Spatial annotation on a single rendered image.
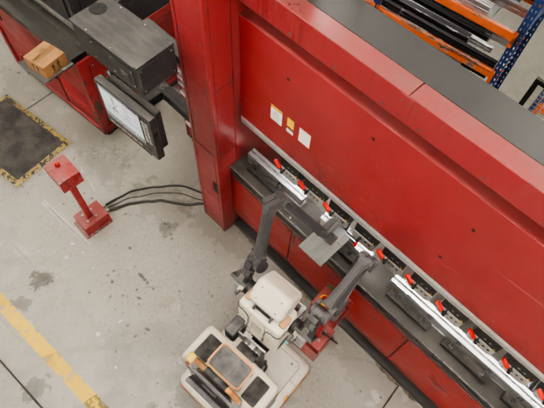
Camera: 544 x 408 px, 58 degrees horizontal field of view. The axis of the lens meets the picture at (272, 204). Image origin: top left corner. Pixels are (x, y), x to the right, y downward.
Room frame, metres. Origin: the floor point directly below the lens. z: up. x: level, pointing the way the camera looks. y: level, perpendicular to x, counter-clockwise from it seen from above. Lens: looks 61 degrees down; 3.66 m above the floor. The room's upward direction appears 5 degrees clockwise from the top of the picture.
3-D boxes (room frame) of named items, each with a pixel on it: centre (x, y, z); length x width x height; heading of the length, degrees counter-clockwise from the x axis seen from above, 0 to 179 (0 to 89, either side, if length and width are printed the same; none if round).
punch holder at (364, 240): (1.25, -0.56, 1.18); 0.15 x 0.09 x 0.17; 48
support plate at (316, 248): (1.26, -0.33, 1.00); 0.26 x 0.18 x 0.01; 138
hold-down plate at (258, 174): (1.73, 0.06, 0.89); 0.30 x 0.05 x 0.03; 48
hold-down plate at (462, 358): (0.66, -1.14, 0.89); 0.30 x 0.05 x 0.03; 48
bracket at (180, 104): (2.03, 0.72, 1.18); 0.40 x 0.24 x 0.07; 48
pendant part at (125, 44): (1.86, 0.81, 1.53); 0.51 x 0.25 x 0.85; 53
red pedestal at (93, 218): (1.74, 1.45, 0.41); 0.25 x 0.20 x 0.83; 138
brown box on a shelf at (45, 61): (2.50, 1.71, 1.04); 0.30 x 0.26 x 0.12; 53
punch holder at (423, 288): (0.99, -0.86, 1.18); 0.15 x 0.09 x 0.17; 48
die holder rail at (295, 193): (1.74, -0.02, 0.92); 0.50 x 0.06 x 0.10; 48
